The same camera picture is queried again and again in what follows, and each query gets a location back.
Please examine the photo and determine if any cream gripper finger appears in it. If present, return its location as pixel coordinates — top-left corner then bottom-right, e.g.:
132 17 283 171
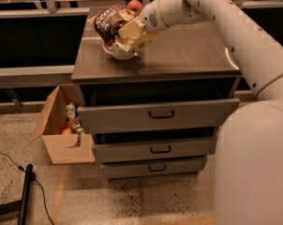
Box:
134 31 163 46
118 19 138 39

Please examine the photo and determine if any brown chip bag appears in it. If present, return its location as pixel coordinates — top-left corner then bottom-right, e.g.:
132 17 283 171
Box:
88 5 145 51

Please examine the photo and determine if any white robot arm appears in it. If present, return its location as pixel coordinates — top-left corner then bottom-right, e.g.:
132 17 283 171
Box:
139 0 283 225

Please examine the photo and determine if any white paper bowl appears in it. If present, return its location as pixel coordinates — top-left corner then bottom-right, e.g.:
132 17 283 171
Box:
102 42 138 61

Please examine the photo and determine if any red apple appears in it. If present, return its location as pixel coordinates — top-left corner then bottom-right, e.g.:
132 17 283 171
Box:
127 0 143 12

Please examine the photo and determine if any grey drawer cabinet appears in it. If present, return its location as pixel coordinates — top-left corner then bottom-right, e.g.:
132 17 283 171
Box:
71 4 243 180

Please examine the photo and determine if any top grey drawer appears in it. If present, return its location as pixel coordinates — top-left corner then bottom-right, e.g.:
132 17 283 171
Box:
78 98 239 134

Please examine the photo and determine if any grey drawer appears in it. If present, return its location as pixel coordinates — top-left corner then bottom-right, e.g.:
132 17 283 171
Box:
101 156 208 179
78 98 239 134
92 137 216 164

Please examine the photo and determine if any white bottle in box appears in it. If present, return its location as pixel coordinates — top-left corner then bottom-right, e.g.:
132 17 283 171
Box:
66 103 76 121

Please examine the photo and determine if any green packet in box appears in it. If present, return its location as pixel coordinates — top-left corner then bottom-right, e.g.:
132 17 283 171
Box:
72 124 84 134

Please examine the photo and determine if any middle grey drawer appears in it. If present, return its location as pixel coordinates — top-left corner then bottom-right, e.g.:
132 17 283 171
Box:
92 137 216 164

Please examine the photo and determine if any orange fruit in box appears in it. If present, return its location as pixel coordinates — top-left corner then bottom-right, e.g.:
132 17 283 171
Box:
62 127 73 135

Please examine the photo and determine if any open cardboard box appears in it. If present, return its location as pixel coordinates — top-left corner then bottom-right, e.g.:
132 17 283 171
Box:
30 84 96 164

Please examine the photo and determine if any bottom grey drawer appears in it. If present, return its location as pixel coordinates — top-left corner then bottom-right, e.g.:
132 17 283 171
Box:
101 156 208 179

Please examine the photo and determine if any black metal stand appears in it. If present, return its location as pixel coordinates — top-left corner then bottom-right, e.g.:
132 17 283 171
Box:
0 164 35 225

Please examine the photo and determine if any black floor cable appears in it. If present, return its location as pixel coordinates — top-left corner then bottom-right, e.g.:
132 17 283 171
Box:
0 146 56 225

